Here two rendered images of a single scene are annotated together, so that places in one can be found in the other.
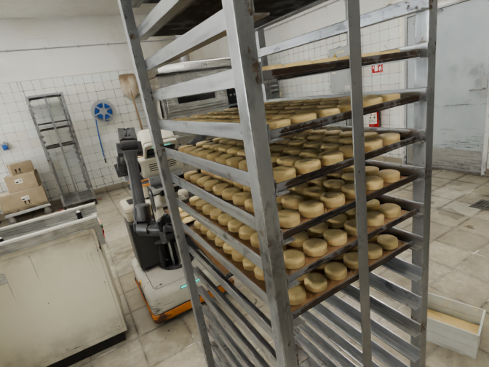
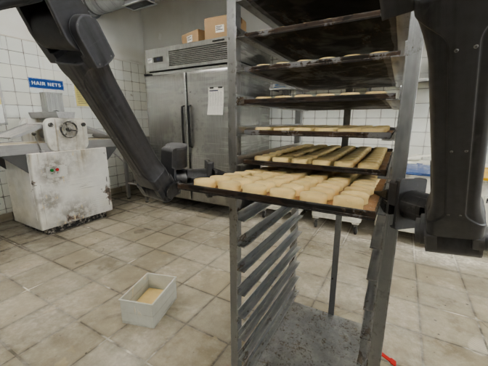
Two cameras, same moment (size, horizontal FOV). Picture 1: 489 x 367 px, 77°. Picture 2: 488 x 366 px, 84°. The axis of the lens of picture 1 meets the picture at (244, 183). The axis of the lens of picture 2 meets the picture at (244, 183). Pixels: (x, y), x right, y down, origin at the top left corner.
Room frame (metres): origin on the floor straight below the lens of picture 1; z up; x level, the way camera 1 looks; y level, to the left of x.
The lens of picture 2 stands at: (1.66, 0.60, 1.17)
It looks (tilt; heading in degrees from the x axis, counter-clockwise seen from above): 13 degrees down; 238
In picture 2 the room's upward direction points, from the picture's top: straight up
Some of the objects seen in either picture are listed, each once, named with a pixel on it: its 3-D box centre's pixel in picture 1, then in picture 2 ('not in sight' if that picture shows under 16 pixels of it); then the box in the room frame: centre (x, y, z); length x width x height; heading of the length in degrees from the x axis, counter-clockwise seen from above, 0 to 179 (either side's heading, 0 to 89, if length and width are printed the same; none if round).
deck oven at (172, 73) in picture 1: (201, 120); not in sight; (5.98, 0.63, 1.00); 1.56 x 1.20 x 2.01; 118
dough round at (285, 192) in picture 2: not in sight; (282, 194); (1.32, 0.21, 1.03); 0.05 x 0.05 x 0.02
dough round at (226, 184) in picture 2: not in sight; (229, 186); (1.38, 0.10, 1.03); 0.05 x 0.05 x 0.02
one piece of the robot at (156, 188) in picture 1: (169, 189); not in sight; (1.89, 0.48, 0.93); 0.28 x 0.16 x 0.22; 118
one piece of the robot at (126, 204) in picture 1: (164, 221); not in sight; (2.24, 0.66, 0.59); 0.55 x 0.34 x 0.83; 118
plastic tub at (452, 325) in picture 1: (447, 322); (150, 298); (1.35, -0.99, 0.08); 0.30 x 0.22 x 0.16; 44
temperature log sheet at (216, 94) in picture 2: not in sight; (215, 101); (0.22, -2.26, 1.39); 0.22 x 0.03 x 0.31; 118
